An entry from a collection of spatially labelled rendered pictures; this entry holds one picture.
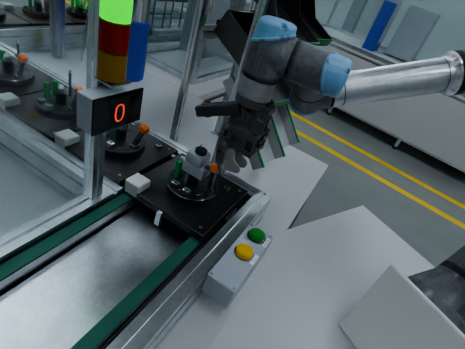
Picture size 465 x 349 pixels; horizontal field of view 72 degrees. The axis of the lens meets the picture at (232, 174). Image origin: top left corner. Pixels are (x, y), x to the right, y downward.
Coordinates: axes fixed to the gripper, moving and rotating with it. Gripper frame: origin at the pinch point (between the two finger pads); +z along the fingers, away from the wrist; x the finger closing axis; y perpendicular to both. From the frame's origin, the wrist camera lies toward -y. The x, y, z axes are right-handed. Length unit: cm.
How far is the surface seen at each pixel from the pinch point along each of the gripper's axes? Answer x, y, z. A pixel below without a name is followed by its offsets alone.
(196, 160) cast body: -2.1, -5.7, -0.3
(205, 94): 83, -53, 21
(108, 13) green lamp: -21.4, -17.2, -30.0
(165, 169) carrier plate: 0.9, -16.0, 10.1
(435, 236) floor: 228, 124, 107
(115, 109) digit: -20.0, -15.4, -13.9
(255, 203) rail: 10.8, 9.2, 12.0
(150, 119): 36, -50, 21
